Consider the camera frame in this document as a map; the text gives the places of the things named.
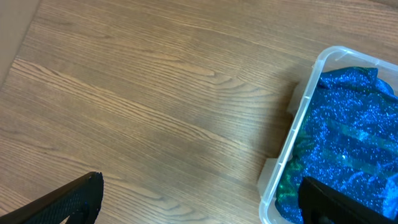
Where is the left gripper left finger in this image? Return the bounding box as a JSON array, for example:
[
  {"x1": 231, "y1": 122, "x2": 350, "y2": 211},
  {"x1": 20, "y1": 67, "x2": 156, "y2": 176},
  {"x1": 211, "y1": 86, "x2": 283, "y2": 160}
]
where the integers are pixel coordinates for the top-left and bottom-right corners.
[{"x1": 1, "y1": 172, "x2": 104, "y2": 224}]

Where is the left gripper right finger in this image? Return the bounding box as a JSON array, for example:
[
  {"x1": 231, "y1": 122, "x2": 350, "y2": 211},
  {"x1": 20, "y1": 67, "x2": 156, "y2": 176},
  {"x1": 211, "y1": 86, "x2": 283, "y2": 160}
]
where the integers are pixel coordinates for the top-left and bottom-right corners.
[{"x1": 298, "y1": 177, "x2": 397, "y2": 224}]

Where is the blue sequin garment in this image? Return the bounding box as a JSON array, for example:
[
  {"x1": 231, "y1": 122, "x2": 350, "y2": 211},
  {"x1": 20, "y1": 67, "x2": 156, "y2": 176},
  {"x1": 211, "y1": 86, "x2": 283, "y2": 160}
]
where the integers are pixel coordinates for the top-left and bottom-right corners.
[{"x1": 275, "y1": 67, "x2": 397, "y2": 223}]

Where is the clear plastic storage bin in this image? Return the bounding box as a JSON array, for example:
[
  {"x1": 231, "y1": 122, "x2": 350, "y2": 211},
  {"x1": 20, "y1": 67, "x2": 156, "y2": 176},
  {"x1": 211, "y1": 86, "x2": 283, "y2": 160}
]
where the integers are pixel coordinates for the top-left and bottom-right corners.
[{"x1": 257, "y1": 46, "x2": 397, "y2": 223}]

